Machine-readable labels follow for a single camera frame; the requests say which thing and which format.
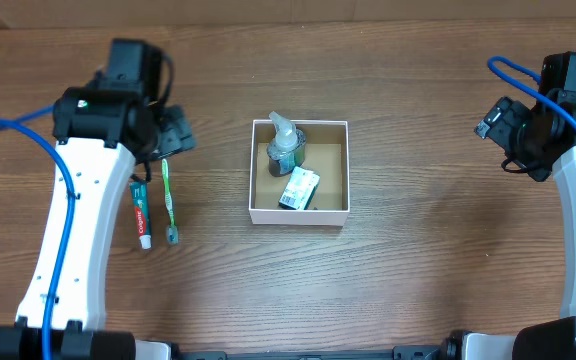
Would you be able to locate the green white soap package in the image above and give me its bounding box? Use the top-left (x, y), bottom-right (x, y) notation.
top-left (279, 167), bottom-right (320, 210)

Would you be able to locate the white cardboard box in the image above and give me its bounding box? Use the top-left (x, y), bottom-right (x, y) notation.
top-left (248, 119), bottom-right (350, 227)

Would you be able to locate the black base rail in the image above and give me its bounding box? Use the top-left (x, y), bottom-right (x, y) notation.
top-left (135, 342), bottom-right (449, 360)

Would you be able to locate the clear soap pump bottle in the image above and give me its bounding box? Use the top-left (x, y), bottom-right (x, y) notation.
top-left (266, 112), bottom-right (306, 177)

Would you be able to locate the green toothbrush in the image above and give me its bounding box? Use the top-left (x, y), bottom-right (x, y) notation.
top-left (161, 159), bottom-right (179, 245)

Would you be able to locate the Colgate toothpaste tube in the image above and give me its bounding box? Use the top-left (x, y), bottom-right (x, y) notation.
top-left (129, 181), bottom-right (152, 250)

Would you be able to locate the blue cable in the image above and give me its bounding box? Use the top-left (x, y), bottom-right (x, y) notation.
top-left (486, 55), bottom-right (576, 186)
top-left (0, 104), bottom-right (78, 360)

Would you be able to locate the left blue cable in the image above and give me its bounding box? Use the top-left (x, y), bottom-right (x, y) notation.
top-left (0, 104), bottom-right (78, 360)

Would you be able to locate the right blue cable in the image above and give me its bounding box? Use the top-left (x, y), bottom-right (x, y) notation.
top-left (486, 55), bottom-right (576, 186)

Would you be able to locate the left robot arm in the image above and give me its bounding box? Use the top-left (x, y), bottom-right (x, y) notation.
top-left (0, 39), bottom-right (196, 359)

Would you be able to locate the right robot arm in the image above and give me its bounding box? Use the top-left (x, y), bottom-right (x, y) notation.
top-left (430, 51), bottom-right (576, 359)

